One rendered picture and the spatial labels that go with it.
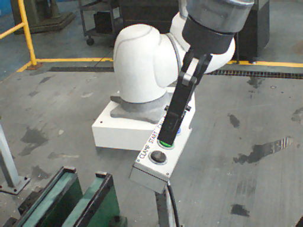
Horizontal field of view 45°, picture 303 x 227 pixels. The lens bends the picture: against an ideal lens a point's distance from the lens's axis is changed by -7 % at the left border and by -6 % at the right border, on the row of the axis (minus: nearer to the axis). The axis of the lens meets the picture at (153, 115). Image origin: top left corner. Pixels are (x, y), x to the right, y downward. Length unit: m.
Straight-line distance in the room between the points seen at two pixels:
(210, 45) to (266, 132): 0.77
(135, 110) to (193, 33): 0.69
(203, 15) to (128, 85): 0.67
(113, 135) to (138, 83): 0.19
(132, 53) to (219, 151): 0.39
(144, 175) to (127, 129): 0.50
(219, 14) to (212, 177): 0.64
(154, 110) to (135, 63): 0.17
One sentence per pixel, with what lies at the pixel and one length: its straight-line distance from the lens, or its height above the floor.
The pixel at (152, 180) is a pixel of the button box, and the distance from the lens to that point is 0.71.
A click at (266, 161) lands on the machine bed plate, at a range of 1.15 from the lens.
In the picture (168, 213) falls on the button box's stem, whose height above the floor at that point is 0.88.
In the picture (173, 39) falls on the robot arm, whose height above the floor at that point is 1.11.
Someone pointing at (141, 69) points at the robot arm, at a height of 1.05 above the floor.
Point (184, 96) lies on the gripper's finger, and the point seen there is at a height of 1.22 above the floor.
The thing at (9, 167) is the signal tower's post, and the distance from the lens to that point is 1.16.
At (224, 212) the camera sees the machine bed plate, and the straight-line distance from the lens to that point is 0.98.
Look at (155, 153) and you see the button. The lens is 0.71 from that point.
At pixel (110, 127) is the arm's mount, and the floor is 0.88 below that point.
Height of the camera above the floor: 1.48
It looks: 29 degrees down
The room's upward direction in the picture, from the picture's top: 7 degrees counter-clockwise
